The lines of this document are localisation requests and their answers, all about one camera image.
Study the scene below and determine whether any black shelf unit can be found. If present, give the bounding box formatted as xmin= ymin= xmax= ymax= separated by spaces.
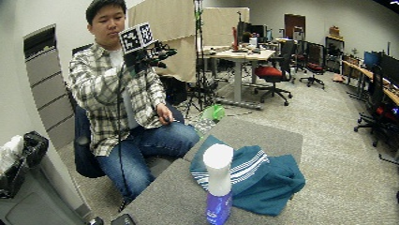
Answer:
xmin=324 ymin=35 xmax=346 ymax=75

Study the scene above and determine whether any patterned grey packet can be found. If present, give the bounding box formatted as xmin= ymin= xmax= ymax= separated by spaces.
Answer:
xmin=191 ymin=117 xmax=218 ymax=136

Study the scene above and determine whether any the person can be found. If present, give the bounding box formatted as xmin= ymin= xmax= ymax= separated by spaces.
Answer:
xmin=68 ymin=0 xmax=202 ymax=204

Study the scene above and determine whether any teal striped cloth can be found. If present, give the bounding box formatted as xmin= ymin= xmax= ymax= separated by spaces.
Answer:
xmin=189 ymin=134 xmax=309 ymax=218

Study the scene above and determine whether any black mesh office chair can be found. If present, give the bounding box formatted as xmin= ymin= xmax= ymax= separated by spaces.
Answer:
xmin=298 ymin=41 xmax=328 ymax=90

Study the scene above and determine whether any black glove cable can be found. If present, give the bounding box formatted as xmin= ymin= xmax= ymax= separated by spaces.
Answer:
xmin=114 ymin=61 xmax=134 ymax=211

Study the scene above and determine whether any black phone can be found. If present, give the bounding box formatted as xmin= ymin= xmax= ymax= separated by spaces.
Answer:
xmin=109 ymin=213 xmax=137 ymax=225

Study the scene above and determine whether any small beige partition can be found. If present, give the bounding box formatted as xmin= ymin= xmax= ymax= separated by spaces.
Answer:
xmin=202 ymin=7 xmax=251 ymax=48

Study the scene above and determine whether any green plastic bottle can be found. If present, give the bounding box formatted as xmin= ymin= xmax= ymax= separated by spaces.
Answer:
xmin=201 ymin=103 xmax=227 ymax=124

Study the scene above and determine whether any white marker cube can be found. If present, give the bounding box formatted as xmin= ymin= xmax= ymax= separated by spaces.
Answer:
xmin=118 ymin=22 xmax=156 ymax=54

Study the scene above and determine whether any dark office chair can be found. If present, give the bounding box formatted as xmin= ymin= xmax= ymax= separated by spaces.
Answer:
xmin=64 ymin=43 xmax=110 ymax=179

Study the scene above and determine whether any brown door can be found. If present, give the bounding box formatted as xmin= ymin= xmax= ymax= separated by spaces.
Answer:
xmin=283 ymin=13 xmax=309 ymax=40

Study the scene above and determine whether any large beige partition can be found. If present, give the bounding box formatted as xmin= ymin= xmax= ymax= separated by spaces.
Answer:
xmin=126 ymin=0 xmax=199 ymax=83

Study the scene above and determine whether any red upright object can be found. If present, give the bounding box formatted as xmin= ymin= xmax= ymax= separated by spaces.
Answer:
xmin=230 ymin=26 xmax=241 ymax=52

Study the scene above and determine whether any white plastic bag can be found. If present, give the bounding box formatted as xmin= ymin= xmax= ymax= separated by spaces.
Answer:
xmin=0 ymin=134 xmax=25 ymax=176

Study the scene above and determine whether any grey waste bin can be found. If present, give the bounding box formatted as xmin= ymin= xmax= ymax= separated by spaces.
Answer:
xmin=0 ymin=156 xmax=93 ymax=225

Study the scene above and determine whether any black trash bag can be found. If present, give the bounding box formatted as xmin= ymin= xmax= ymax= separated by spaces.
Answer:
xmin=0 ymin=130 xmax=50 ymax=200

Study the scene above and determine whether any long wooden desk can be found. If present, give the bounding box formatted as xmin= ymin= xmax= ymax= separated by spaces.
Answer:
xmin=340 ymin=59 xmax=399 ymax=107

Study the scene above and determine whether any black computer monitor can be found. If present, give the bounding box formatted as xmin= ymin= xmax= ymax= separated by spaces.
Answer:
xmin=235 ymin=21 xmax=269 ymax=52

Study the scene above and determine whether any grey filing cabinet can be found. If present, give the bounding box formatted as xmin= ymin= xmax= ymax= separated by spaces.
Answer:
xmin=23 ymin=23 xmax=78 ymax=151

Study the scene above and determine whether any row of dark monitors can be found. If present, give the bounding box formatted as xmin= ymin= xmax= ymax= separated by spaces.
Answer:
xmin=363 ymin=50 xmax=399 ymax=87

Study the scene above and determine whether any cardboard box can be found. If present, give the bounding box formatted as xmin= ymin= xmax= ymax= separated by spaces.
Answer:
xmin=328 ymin=25 xmax=343 ymax=38

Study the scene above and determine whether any red seat office chair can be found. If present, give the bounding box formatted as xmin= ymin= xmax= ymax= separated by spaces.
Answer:
xmin=251 ymin=38 xmax=298 ymax=107

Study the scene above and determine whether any black tripod stand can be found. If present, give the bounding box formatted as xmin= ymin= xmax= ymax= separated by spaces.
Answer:
xmin=183 ymin=0 xmax=218 ymax=118

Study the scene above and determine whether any purple bottle with white cap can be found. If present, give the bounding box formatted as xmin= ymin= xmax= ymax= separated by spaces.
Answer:
xmin=202 ymin=143 xmax=235 ymax=225

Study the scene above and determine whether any wooden top desk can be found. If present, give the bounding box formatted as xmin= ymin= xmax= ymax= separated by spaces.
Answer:
xmin=202 ymin=46 xmax=278 ymax=112

